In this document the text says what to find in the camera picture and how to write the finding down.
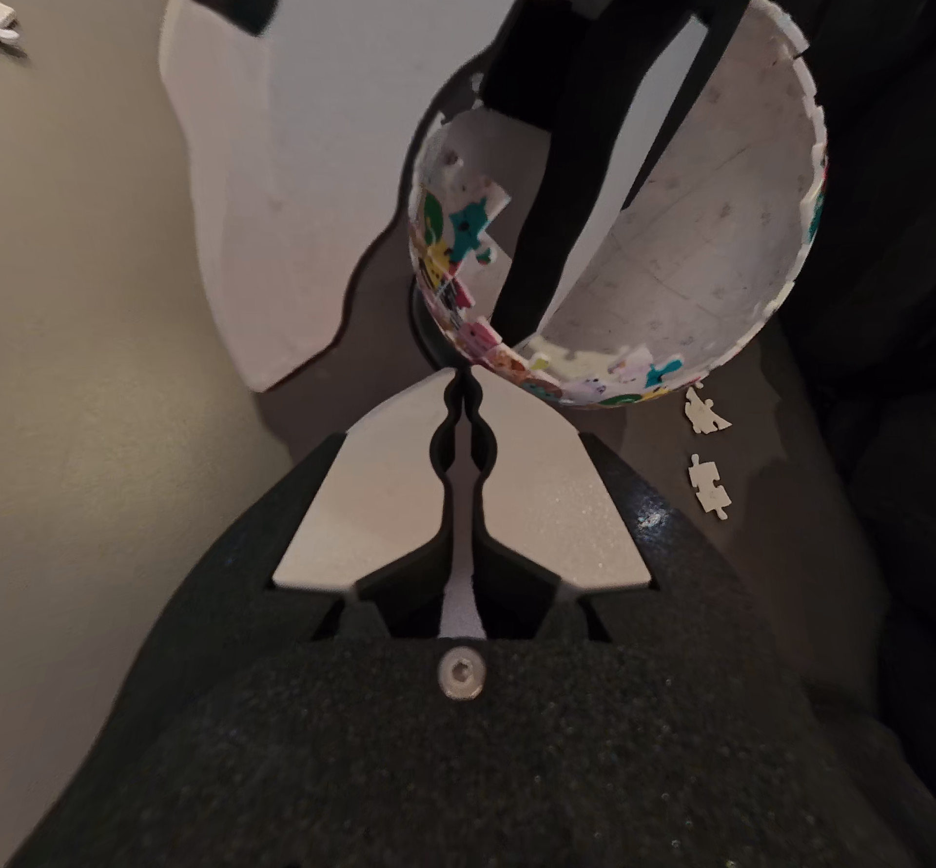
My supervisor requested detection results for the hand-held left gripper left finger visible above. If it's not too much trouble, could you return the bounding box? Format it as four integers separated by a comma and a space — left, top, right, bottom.
271, 365, 466, 635

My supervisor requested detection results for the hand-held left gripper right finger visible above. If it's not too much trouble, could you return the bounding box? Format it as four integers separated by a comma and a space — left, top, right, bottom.
468, 365, 655, 638

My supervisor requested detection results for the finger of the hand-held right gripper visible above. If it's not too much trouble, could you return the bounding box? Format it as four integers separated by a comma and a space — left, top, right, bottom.
158, 0, 545, 396
534, 13, 710, 335

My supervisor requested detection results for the colourful puzzle ball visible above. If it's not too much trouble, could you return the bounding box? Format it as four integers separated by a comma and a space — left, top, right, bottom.
407, 0, 830, 410

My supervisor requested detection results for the row of white puzzle pieces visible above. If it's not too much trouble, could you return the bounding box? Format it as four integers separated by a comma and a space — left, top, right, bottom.
682, 383, 734, 522

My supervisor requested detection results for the black ball stand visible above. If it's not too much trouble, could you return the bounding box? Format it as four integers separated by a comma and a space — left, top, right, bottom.
410, 291, 457, 372

